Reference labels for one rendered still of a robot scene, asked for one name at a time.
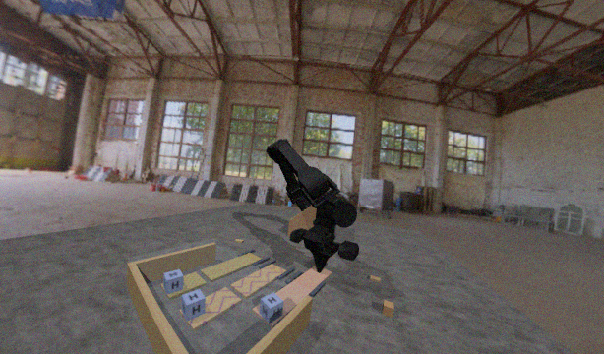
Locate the yellow flat strip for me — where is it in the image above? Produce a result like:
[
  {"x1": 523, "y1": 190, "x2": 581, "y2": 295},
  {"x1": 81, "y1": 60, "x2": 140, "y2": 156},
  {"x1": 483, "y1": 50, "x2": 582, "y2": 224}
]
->
[{"x1": 243, "y1": 253, "x2": 261, "y2": 262}]

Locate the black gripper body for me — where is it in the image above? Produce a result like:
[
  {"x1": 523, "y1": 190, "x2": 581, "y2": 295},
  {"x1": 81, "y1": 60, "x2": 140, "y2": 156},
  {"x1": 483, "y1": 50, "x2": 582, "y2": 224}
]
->
[{"x1": 289, "y1": 216, "x2": 359, "y2": 261}]

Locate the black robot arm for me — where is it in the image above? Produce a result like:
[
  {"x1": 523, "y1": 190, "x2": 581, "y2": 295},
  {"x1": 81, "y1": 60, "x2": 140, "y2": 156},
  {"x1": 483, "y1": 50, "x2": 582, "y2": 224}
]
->
[{"x1": 266, "y1": 139, "x2": 357, "y2": 253}]

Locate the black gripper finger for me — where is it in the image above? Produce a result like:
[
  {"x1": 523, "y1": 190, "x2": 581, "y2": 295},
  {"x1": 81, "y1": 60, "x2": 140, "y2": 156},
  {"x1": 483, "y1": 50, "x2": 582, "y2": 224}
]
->
[
  {"x1": 307, "y1": 248, "x2": 321, "y2": 272},
  {"x1": 318, "y1": 250, "x2": 337, "y2": 273}
]

